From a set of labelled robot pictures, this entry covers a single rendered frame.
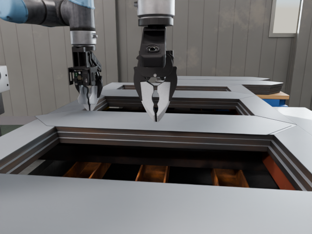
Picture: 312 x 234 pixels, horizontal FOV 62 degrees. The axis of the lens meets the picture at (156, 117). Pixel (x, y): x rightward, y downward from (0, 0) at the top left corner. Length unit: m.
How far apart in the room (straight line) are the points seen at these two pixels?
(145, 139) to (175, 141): 0.08
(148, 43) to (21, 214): 0.33
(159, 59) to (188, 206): 0.24
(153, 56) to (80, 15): 0.42
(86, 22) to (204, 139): 0.47
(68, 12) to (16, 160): 0.45
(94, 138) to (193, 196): 0.39
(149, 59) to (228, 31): 3.32
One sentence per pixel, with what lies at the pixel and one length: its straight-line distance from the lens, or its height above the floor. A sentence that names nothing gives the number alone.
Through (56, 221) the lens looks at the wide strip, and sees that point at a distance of 0.37.
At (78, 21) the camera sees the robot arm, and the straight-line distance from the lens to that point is 0.83.
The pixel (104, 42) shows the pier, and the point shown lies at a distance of 3.54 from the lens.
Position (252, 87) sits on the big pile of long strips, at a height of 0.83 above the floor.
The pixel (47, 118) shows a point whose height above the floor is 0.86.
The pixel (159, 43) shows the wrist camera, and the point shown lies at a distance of 0.49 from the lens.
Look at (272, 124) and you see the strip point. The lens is 0.79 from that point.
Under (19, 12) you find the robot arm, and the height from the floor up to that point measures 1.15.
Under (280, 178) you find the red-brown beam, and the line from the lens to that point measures 0.66.
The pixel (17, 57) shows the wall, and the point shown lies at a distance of 3.97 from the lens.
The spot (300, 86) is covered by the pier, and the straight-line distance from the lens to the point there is 4.11.
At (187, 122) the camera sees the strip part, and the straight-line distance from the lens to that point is 0.74.
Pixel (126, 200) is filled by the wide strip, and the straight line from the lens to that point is 0.39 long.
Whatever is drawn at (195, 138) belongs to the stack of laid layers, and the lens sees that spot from 0.67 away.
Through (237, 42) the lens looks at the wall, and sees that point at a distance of 3.78.
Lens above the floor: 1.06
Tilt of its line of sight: 15 degrees down
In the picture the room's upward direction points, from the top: straight up
